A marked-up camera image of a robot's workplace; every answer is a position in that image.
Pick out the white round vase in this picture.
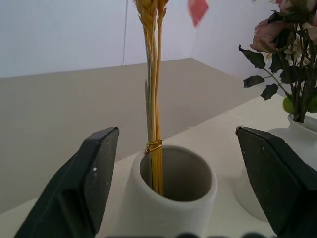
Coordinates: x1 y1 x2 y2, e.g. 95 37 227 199
234 113 317 223

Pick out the pink rose bouquet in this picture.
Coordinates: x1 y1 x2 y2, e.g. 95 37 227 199
238 0 317 123

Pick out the white cylindrical vase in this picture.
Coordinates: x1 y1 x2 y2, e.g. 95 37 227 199
118 145 218 238

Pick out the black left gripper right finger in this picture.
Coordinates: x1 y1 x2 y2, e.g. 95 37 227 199
235 126 317 238

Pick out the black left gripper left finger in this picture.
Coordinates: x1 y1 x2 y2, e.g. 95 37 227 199
13 126 120 238

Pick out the red paper tag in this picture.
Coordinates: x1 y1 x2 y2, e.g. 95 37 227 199
188 0 209 28

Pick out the yellow wheat bouquet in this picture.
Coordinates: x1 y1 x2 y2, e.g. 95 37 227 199
133 0 167 196

